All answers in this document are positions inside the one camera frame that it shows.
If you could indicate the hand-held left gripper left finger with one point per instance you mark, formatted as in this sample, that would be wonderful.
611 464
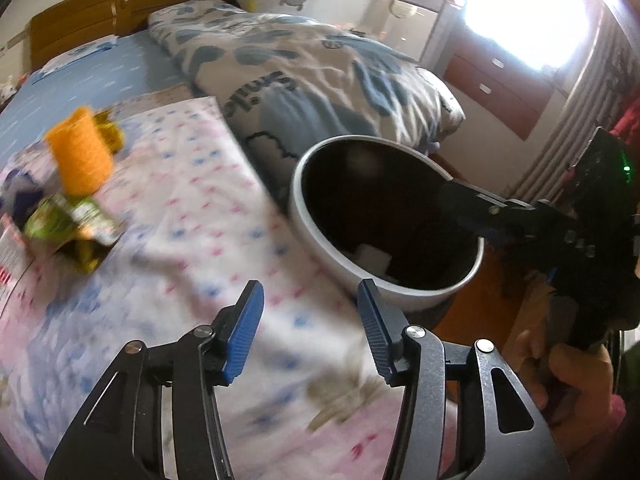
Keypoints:
242 332

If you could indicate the round white waste bin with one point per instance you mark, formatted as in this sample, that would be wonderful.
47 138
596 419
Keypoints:
325 255

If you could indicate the yellow snack packet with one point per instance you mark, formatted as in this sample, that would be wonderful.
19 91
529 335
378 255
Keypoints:
114 132

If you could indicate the striped curtain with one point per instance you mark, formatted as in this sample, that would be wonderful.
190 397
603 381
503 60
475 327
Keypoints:
575 125

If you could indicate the orange foam fruit net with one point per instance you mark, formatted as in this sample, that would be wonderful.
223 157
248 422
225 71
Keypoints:
80 152

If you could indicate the blue bed sheet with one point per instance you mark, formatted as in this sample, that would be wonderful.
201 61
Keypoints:
100 85

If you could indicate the red and white leaflet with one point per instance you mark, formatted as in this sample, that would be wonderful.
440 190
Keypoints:
12 260

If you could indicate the red clothing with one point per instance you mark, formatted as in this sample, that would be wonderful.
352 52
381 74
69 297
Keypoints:
627 125

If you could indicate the wooden drawer cabinet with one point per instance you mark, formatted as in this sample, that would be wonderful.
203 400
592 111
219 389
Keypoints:
500 85

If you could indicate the person's right hand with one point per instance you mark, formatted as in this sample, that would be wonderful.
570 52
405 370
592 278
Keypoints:
580 385

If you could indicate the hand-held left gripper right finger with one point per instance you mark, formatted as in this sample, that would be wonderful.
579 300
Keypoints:
375 332

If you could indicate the floral pink bed sheet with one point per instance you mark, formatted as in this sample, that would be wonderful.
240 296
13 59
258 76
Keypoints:
190 240

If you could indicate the white paper scrap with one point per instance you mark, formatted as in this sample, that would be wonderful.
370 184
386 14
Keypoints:
372 260

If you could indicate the green snack packet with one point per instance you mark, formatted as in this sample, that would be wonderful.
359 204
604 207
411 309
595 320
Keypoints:
70 220

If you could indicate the blue patterned quilt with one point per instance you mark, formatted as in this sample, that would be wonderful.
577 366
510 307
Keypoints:
310 80

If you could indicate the grey bed guard rail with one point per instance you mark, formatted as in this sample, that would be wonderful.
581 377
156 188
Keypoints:
350 5

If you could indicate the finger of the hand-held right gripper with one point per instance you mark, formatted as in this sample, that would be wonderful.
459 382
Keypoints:
480 210

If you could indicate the blue and white pillow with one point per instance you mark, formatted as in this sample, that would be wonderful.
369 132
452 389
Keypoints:
75 57

